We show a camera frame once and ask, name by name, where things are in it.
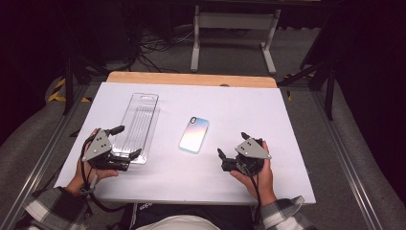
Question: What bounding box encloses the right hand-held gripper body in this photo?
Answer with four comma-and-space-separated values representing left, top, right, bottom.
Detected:
221, 137, 272, 176

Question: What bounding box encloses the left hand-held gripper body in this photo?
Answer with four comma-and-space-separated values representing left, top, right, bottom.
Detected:
83, 128, 132, 172

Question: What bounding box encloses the clear plastic packaging tray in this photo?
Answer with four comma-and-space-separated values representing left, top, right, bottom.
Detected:
111, 92, 161, 166

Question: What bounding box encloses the iridescent phone case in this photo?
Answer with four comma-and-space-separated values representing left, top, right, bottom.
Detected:
178, 116, 211, 154

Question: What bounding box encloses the person's left hand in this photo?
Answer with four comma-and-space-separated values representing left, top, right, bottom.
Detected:
65, 128, 119, 196

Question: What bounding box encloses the person's right hand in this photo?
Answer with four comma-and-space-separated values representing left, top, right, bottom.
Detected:
230, 140, 278, 207

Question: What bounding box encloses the white board sheet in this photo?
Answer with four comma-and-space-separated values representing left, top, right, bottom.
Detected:
54, 81, 317, 205

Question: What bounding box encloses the person's black shirt torso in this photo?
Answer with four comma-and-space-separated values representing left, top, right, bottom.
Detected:
119, 202, 257, 230

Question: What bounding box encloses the black metal stand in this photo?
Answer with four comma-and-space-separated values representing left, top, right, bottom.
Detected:
61, 56, 111, 116
277, 57, 337, 122

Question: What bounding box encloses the yellow black hazard tape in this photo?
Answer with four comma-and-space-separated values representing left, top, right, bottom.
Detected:
47, 78, 93, 104

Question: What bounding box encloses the grey wrist strap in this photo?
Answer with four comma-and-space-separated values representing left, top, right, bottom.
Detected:
79, 173, 99, 196

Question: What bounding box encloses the right hand-held gripper black cable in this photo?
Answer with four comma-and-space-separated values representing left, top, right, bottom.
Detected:
243, 167, 262, 224

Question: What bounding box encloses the hand-held gripper black cable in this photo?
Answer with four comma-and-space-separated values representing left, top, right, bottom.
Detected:
243, 167, 262, 224
79, 137, 130, 214

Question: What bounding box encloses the left hand-held gripper black cable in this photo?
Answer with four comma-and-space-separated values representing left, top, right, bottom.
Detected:
79, 137, 130, 214

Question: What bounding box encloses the aluminium floor rail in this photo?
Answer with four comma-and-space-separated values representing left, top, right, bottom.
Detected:
0, 83, 91, 230
310, 90, 386, 230

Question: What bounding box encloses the bundle of black floor cables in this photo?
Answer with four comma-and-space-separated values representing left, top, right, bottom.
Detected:
135, 28, 196, 75

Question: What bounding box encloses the white metal stand frame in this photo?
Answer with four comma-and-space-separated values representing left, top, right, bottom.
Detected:
190, 4, 282, 76

